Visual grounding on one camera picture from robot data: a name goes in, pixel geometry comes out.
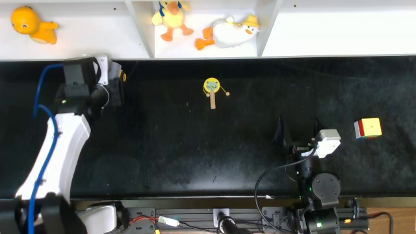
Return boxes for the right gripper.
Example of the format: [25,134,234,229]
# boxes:
[272,115,324,156]

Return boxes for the many-coloured puzzle cube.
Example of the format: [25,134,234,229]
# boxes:
[353,117,383,140]

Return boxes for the yellow rattle drum toy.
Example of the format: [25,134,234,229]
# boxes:
[202,77,231,111]

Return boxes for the white plush duck yellow hat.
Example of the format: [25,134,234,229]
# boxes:
[194,14,261,51]

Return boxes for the white shelf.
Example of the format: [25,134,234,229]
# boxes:
[0,0,416,62]

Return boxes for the yellow rubber duck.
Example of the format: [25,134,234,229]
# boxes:
[10,5,60,46]

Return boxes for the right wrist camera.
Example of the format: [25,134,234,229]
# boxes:
[313,129,342,159]

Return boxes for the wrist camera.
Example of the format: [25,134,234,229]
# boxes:
[313,129,342,159]
[94,54,111,86]

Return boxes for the black cable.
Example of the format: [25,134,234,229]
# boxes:
[253,146,318,234]

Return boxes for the mounting rail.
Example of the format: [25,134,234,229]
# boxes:
[123,203,394,234]

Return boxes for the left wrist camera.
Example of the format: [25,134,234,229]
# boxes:
[94,54,111,86]

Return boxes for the blue cable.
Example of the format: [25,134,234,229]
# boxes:
[27,63,64,234]

